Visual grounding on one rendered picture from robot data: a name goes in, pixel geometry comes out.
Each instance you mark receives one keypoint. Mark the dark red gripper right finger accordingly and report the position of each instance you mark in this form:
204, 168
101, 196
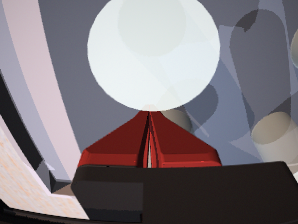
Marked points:
171, 146

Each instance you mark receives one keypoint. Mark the white cylinder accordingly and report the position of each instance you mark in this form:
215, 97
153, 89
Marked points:
276, 139
178, 118
294, 50
153, 55

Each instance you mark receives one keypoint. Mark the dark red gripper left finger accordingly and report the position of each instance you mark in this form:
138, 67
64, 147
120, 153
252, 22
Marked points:
126, 145

